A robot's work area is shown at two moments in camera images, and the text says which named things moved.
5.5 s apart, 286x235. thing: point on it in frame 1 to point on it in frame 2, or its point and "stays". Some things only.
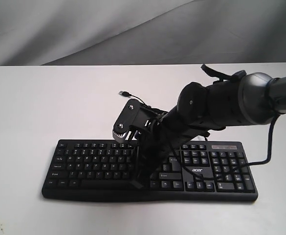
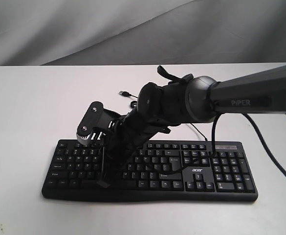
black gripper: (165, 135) to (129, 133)
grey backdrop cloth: (71, 32) stays
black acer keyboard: (216, 171) stays
